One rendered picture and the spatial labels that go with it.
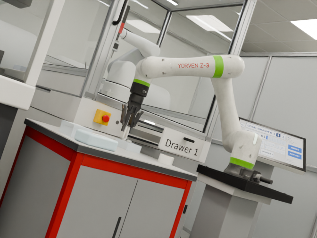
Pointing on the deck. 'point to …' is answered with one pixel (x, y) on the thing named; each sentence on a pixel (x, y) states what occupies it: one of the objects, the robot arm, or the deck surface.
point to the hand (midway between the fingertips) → (124, 132)
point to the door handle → (120, 13)
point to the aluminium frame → (241, 29)
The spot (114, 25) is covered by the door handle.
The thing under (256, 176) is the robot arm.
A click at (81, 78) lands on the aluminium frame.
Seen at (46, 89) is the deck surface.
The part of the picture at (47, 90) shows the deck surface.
